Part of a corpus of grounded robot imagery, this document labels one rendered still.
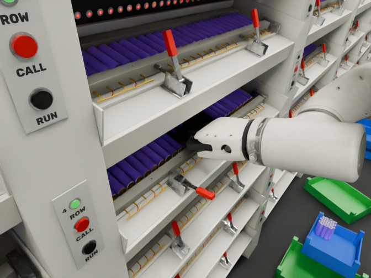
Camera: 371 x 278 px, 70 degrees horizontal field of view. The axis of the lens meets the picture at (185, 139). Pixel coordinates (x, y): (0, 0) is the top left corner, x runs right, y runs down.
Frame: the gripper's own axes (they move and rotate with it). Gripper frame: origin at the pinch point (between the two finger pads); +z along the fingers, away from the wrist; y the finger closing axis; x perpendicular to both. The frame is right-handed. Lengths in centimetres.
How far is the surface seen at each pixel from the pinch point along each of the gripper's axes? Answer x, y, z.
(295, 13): 17.6, 35.4, -10.9
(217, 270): -65, 14, 13
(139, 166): -1.9, -12.7, 2.2
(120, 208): -4.0, -21.3, -1.8
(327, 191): -85, 103, -3
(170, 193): -7.3, -11.7, -3.2
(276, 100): -5.0, 35.1, -4.8
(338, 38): 0, 105, -6
